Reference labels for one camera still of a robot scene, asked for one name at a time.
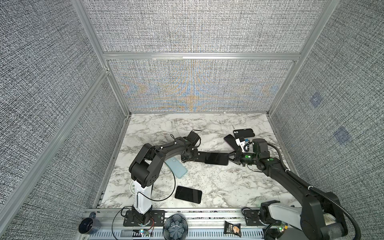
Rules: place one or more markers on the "black snack packet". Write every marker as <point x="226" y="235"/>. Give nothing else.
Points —
<point x="233" y="229"/>

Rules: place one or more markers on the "light blue phone case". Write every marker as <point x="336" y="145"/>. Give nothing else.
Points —
<point x="176" y="167"/>

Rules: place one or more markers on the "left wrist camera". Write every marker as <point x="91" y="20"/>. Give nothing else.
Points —
<point x="194" y="139"/>

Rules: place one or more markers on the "white analog alarm clock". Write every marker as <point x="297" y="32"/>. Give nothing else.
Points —
<point x="132" y="188"/>

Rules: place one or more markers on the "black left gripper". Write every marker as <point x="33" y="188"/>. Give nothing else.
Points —
<point x="195" y="156"/>

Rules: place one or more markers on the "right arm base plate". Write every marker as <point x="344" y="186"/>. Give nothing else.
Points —
<point x="252" y="217"/>

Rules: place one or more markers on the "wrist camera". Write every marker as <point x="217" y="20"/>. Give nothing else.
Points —
<point x="244" y="144"/>
<point x="194" y="139"/>

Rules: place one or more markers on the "dark blue mug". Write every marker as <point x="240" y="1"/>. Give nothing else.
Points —
<point x="90" y="225"/>

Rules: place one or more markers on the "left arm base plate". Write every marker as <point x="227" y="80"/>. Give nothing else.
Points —
<point x="151" y="218"/>

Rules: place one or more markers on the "aluminium front rail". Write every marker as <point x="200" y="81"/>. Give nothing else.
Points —
<point x="204" y="224"/>

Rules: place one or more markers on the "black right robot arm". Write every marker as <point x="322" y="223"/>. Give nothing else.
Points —
<point x="320" y="216"/>

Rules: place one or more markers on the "black phone case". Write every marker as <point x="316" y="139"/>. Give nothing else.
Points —
<point x="243" y="133"/>
<point x="202" y="157"/>

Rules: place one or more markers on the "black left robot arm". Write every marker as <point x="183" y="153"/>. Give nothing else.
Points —
<point x="146" y="167"/>

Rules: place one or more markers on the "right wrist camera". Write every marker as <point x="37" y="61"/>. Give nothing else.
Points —
<point x="244" y="144"/>

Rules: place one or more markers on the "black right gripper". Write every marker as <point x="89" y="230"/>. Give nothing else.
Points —
<point x="237" y="157"/>

